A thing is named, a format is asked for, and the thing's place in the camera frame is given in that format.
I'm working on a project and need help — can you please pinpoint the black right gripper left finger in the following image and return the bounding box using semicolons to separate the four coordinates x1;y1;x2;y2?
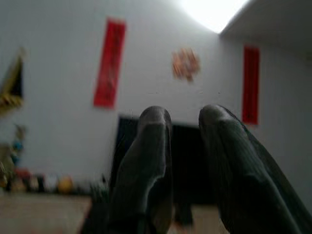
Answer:
81;105;173;234

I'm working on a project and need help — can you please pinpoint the red paper couplet banner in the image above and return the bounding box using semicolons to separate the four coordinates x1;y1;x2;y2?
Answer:
93;17;127;109
241;45;260;126

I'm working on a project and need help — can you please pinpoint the marble top folding table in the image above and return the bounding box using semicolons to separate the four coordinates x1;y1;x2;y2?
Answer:
0;194;94;234

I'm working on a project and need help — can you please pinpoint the gold framed wall picture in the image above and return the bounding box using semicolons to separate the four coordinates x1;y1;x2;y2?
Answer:
0;47;26;113

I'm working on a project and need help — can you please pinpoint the red lid glass jar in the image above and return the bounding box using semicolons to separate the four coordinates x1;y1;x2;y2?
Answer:
14;168;33;191

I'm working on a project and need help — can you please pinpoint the white egg figure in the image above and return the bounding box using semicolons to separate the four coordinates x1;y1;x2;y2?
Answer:
45;174;59;194

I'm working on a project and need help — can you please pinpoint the bright ceiling light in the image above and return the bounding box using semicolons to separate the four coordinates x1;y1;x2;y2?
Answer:
175;0;250;33

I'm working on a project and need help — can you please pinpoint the black television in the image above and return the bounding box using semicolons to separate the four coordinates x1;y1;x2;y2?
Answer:
109;116;221;206

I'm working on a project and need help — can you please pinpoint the red gold wall decoration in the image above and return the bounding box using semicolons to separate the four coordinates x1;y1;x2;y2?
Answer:
171;47;201;84

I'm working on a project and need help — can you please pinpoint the yellow egg figure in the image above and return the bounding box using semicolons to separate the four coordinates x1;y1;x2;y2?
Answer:
58;175;74;195

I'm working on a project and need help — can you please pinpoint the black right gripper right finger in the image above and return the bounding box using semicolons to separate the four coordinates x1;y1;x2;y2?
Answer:
198;104;312;234

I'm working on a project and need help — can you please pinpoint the black egg figure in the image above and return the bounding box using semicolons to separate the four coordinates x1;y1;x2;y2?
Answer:
36;174;46;193

